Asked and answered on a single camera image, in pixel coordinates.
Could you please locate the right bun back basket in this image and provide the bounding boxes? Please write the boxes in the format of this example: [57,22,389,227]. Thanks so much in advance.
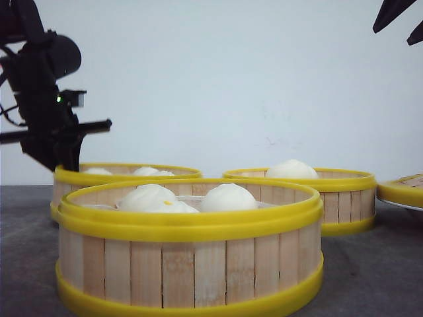
[153,170,174,176]

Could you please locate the middle bun back basket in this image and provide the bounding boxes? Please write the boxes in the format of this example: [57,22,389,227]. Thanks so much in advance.
[132,166,159,176]

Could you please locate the bamboo steamer lid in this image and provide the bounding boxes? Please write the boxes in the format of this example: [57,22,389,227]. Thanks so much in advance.
[376,174,422,209]

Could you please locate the middle bun with yellow dot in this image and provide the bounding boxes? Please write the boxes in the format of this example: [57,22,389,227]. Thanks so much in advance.
[142,200,199,213]

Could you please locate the white plate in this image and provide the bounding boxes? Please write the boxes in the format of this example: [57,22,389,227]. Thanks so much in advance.
[378,198,423,212]

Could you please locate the right bun front basket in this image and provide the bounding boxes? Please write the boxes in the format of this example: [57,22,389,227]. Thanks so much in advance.
[200,183,258,212]

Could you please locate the left bun back basket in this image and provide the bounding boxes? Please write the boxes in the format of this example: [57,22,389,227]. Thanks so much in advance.
[84,167,113,176]

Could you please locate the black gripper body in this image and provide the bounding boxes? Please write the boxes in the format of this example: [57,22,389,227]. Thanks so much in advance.
[0,32,113,156]

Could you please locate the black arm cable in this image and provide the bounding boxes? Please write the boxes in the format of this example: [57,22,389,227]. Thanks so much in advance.
[0,46,27,128]

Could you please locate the left bun front basket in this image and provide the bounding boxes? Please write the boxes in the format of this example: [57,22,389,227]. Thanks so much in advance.
[116,184,176,211]

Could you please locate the large bun right basket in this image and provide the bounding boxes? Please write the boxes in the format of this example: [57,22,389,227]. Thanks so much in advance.
[266,159,319,179]

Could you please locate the front bamboo steamer basket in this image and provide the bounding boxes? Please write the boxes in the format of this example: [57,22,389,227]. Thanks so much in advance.
[56,180,324,316]

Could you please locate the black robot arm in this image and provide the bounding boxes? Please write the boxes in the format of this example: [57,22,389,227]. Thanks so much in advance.
[1,1,112,172]

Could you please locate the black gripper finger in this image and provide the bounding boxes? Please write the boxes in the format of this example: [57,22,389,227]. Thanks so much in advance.
[406,22,423,46]
[21,145,58,171]
[54,135,84,172]
[373,0,406,33]

